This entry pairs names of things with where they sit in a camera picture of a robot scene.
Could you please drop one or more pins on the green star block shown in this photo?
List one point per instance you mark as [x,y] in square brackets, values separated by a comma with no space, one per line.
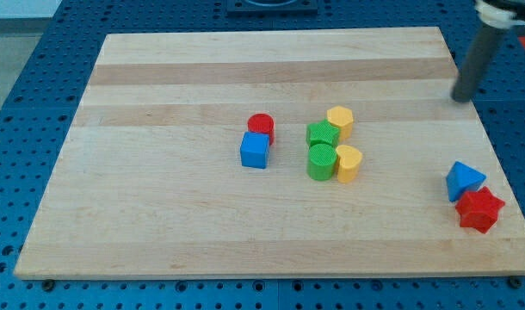
[322,133]

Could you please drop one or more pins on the yellow heart block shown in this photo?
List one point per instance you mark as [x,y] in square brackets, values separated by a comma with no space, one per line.
[349,161]

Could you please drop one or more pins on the red star block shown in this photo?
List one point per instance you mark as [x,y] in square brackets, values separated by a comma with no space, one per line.
[479,209]

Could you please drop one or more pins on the blue cube block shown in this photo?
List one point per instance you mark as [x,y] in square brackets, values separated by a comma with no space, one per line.
[254,150]

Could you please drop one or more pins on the red cylinder block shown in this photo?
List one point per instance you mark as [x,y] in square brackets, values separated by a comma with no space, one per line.
[262,123]

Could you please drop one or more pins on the green cylinder block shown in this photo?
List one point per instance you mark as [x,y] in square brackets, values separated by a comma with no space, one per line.
[321,162]

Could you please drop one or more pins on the yellow hexagon block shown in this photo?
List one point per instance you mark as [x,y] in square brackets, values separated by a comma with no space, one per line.
[343,119]

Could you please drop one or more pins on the wooden board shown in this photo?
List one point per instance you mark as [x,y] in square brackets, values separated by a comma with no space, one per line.
[149,182]

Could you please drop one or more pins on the blue triangle block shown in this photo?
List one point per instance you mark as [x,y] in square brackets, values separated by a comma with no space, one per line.
[462,178]

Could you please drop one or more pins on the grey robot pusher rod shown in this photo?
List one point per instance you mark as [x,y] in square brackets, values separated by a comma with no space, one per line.
[496,19]

